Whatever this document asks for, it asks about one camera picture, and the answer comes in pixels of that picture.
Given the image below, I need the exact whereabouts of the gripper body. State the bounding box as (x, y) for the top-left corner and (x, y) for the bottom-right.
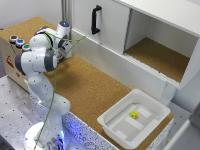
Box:
(57, 39), (74, 62)

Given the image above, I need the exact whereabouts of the green button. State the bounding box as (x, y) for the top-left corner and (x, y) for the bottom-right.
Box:
(21, 43), (32, 52)

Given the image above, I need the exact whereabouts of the blue button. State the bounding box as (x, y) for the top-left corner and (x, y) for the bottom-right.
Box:
(15, 38), (26, 48)

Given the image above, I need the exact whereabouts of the white sliding door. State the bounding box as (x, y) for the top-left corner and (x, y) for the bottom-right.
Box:
(72, 0), (131, 55)

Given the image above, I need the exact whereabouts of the red button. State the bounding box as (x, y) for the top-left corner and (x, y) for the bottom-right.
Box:
(9, 34), (19, 44)

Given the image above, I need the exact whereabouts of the white plastic box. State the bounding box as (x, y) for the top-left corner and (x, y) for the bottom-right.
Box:
(96, 88), (172, 150)

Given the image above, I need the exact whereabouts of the yellow block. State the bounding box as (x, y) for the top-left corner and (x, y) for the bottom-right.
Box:
(130, 111), (139, 119)

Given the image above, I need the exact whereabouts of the white cabinet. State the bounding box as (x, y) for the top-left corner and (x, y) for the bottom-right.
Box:
(71, 0), (200, 108)

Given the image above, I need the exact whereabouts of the black door handle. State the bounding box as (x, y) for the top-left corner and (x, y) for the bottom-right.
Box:
(90, 4), (103, 36)

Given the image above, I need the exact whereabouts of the green cable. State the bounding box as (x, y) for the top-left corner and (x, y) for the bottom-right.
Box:
(32, 31), (88, 150)

